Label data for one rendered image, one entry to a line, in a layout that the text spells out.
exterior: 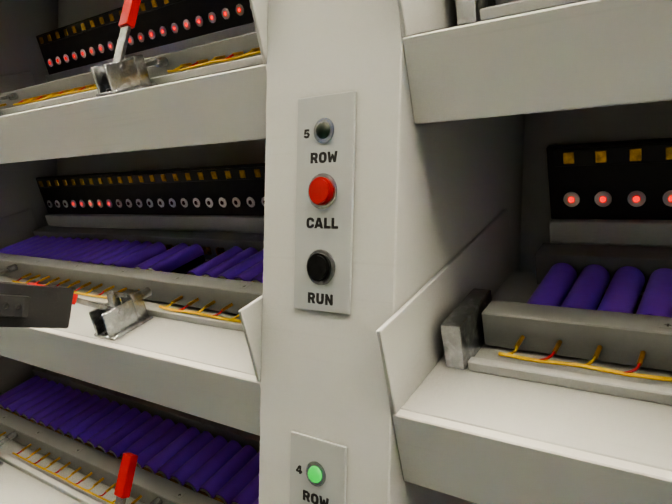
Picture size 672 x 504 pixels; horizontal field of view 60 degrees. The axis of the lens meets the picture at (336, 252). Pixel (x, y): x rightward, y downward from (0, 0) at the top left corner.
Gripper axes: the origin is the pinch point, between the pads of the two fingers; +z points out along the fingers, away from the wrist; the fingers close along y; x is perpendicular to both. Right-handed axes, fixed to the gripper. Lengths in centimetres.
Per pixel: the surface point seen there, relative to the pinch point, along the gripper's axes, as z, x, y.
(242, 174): 19.5, 14.1, 1.0
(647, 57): 5.3, 14.3, 38.6
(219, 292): 11.8, 2.4, 8.1
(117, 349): 6.8, -2.9, 2.9
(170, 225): 22.0, 9.1, -12.1
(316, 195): 4.5, 8.5, 22.5
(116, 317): 7.7, -0.6, 0.9
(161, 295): 12.5, 1.5, 0.1
